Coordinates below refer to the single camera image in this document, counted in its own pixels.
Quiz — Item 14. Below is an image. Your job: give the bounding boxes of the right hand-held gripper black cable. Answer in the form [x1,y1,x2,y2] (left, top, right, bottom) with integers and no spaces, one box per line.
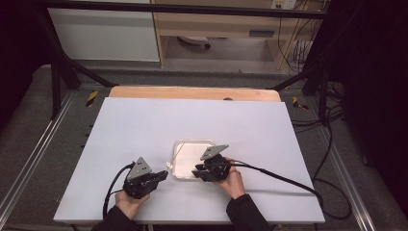
[229,159,352,221]

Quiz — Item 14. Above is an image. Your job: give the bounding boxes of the person's left hand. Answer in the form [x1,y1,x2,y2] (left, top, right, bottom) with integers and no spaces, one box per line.
[115,191,151,221]

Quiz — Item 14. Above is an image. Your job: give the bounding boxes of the dark curtain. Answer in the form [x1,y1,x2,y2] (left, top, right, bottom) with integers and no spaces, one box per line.
[328,0,408,220]
[0,0,44,129]

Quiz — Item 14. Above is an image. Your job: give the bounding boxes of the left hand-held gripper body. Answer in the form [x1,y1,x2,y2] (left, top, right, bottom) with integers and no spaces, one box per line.
[122,156,162,200]

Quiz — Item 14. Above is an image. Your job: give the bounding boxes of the person's right hand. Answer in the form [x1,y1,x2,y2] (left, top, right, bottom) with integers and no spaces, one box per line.
[212,156,247,200]

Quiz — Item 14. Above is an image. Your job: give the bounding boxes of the white wall socket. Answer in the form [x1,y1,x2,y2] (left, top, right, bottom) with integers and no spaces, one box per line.
[270,0,298,11]

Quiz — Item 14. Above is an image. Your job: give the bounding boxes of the black horizontal frame bar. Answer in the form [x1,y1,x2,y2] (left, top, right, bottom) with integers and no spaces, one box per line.
[38,1,332,19]

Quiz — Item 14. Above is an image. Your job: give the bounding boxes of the white cabinet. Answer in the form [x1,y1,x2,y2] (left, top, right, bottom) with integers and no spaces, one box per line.
[47,8,161,63]

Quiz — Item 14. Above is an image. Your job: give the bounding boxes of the square metal tray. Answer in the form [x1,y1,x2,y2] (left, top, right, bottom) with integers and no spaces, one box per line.
[171,139,217,181]

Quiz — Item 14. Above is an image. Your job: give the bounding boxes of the office chair base with caster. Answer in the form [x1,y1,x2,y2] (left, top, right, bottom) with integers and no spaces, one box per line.
[177,36,212,50]

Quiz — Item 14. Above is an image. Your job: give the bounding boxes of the yellow black striped tape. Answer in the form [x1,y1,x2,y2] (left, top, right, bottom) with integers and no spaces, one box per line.
[85,90,99,108]
[292,95,309,111]

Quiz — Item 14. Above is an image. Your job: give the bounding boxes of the hanging black cables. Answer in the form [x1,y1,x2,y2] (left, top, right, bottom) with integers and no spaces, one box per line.
[276,9,323,74]

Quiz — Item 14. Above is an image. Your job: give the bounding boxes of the black cables on floor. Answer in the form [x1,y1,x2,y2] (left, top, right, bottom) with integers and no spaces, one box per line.
[290,95,346,134]

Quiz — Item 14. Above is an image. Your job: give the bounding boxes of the left hand-held gripper black cable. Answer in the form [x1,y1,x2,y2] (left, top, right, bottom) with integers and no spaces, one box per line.
[102,162,136,221]

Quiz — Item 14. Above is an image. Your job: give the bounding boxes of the black metal stand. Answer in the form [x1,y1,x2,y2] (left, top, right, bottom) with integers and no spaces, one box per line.
[33,9,120,120]
[270,62,331,120]

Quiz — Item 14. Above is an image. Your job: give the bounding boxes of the light wooden desk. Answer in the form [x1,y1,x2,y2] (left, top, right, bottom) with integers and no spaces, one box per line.
[150,0,323,70]

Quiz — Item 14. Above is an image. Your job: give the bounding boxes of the thin wooden skewer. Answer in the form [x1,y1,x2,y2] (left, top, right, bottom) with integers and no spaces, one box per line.
[166,141,187,168]

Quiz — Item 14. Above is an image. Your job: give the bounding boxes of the hand-held gripper black cable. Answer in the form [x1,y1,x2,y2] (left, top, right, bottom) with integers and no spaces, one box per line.
[102,162,136,221]
[229,159,352,221]

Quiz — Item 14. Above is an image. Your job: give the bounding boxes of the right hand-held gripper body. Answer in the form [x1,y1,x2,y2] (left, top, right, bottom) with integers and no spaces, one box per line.
[197,143,233,184]

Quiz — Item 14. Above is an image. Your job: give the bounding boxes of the aluminium rail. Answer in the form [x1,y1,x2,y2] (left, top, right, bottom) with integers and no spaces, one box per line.
[319,126,377,231]
[0,90,77,210]

